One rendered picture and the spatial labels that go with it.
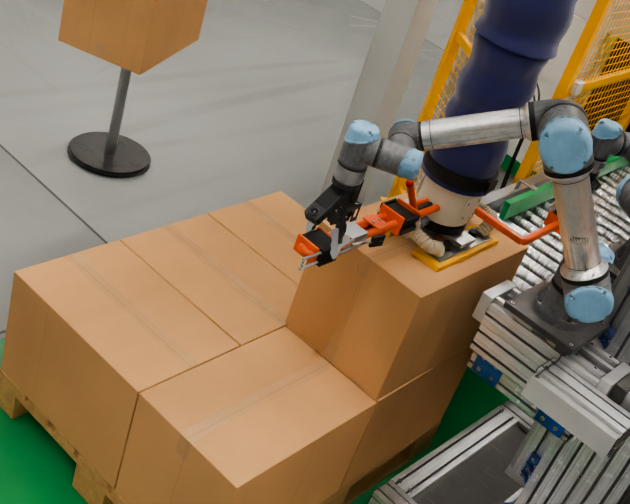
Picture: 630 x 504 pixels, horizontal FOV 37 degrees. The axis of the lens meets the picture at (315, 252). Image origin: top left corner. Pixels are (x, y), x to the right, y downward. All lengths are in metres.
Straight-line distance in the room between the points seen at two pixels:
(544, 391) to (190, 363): 0.99
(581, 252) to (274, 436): 0.96
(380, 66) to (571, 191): 2.09
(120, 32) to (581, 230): 2.39
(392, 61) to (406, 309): 1.75
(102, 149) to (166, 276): 1.75
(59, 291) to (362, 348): 0.92
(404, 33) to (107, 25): 1.25
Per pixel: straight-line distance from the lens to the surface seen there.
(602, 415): 2.51
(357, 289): 2.75
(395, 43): 4.16
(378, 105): 4.25
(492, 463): 3.38
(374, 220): 2.59
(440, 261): 2.77
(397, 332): 2.71
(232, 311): 2.98
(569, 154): 2.19
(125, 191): 4.48
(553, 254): 4.03
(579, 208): 2.28
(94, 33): 4.18
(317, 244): 2.38
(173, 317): 2.90
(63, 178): 4.48
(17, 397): 3.18
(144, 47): 4.07
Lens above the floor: 2.33
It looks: 32 degrees down
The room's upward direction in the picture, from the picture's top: 19 degrees clockwise
